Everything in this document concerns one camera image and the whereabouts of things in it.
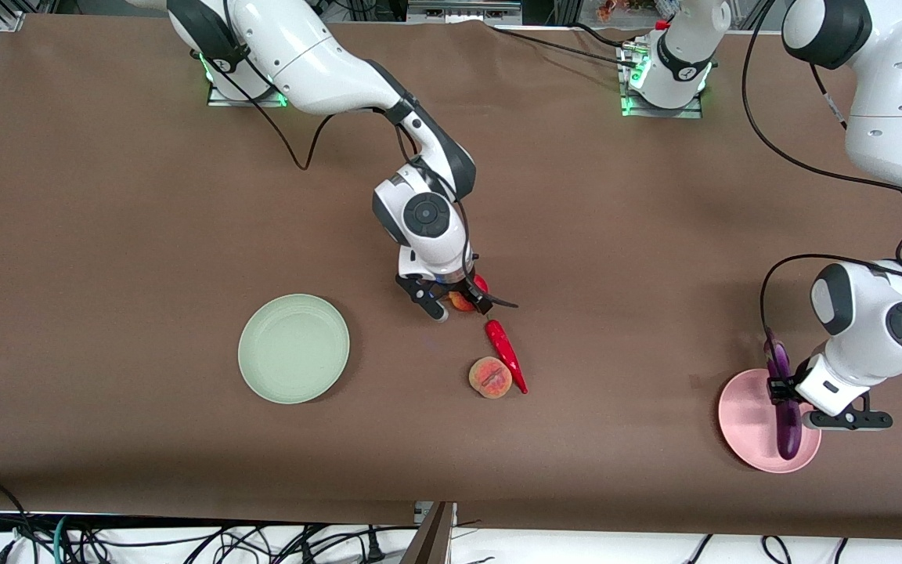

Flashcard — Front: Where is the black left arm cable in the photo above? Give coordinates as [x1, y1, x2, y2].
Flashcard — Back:
[741, 0, 902, 369]

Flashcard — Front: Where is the thin black table cable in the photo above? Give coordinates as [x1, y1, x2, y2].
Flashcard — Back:
[486, 23, 632, 65]

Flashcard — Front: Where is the brown table cover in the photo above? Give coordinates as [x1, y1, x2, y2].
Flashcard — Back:
[0, 14, 902, 541]

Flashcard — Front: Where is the red apple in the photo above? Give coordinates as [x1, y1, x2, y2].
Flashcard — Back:
[449, 274, 491, 313]

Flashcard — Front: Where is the grey metal rail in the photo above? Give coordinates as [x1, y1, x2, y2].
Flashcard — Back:
[406, 0, 524, 24]

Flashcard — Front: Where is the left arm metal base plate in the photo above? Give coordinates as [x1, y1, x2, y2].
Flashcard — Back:
[618, 43, 704, 120]

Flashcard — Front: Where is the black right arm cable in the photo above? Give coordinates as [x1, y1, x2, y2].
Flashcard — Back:
[220, 0, 520, 310]

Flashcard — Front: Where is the pink round plate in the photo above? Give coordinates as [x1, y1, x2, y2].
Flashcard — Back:
[717, 368, 822, 475]

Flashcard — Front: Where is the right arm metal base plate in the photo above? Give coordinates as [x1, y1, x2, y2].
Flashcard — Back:
[207, 74, 289, 108]

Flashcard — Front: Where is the aluminium profile post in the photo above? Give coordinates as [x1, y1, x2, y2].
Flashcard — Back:
[400, 501, 458, 564]

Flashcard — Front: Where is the orange peach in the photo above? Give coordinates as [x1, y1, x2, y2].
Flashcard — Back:
[468, 356, 514, 400]

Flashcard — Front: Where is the purple eggplant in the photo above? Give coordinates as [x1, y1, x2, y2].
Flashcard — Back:
[764, 333, 803, 461]

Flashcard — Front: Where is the pale green round plate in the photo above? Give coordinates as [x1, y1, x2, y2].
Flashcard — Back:
[237, 294, 351, 405]

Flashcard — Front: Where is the red chili pepper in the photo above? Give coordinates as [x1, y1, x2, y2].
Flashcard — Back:
[485, 317, 529, 395]

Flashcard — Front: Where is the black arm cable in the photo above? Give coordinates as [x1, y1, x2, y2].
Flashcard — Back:
[220, 0, 520, 310]
[741, 0, 902, 369]

